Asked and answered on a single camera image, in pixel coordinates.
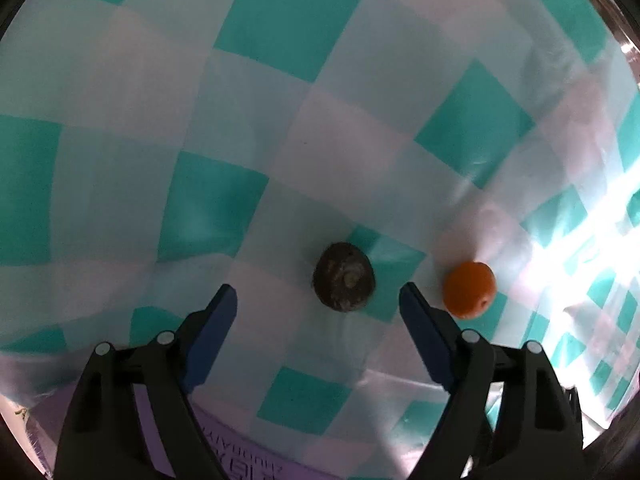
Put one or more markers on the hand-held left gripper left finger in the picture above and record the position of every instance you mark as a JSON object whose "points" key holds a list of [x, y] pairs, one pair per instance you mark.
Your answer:
{"points": [[212, 330]]}

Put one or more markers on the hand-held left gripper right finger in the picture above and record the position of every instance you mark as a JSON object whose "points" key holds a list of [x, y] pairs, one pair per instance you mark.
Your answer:
{"points": [[425, 330]]}

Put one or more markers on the dark round fruit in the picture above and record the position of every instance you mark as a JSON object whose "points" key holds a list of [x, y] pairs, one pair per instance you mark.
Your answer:
{"points": [[344, 277]]}

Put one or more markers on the small orange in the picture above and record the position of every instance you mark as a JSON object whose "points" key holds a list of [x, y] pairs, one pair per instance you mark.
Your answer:
{"points": [[469, 290]]}

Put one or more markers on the teal white checkered tablecloth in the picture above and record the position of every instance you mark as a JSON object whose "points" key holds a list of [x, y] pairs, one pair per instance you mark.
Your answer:
{"points": [[300, 110]]}

